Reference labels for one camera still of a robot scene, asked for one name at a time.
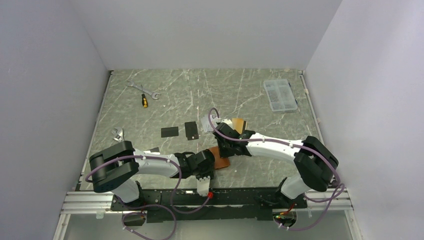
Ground red handled adjustable wrench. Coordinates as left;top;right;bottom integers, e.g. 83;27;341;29
111;127;125;143

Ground brown leather card holder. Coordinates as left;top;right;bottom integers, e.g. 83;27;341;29
208;146;231;170

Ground black silver credit card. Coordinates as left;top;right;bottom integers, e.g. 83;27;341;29
144;147;161;155

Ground black card with chip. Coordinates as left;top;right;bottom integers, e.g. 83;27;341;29
184;121;199;141

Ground silver open-end wrench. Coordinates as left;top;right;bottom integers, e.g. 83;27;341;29
126;80;161;100

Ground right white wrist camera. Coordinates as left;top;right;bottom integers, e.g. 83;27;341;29
218;118;233;126

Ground clear plastic organizer box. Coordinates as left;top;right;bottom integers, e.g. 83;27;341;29
263;79;298;112

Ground yellow black screwdriver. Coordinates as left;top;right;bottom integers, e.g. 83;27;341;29
141;93;149;108

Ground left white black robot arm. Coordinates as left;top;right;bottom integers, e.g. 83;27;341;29
85;140;216;210

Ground orange credit card stack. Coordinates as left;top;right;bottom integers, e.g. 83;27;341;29
231;118;248;134

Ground aluminium rail frame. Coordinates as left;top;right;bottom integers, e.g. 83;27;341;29
53;189;363;240

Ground silver striped credit card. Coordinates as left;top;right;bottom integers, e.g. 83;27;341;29
200;114;221;133

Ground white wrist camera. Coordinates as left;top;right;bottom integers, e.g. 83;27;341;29
218;118;233;126
196;175;211;197

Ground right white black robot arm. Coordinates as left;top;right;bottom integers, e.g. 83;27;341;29
213;122;339;208

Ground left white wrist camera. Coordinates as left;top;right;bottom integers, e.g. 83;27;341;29
196;175;211;197

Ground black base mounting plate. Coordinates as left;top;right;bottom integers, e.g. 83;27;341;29
110;186;308;223

